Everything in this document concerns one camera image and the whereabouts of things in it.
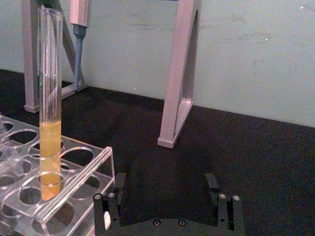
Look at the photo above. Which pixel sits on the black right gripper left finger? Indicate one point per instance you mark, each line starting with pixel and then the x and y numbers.
pixel 99 214

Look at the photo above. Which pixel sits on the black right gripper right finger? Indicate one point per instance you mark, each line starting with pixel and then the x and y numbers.
pixel 230 209

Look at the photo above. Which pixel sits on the clear acrylic test tube rack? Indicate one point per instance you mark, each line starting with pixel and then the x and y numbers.
pixel 59 189

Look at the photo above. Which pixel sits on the black table cloth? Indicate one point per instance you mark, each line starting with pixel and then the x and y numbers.
pixel 197 157

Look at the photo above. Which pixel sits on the glass tube with orange liquid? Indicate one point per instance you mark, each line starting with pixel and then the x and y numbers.
pixel 50 118

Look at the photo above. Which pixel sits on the grey pipette stand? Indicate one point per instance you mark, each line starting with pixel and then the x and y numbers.
pixel 177 81

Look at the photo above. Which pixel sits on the grey pipette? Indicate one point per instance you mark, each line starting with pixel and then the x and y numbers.
pixel 79 32

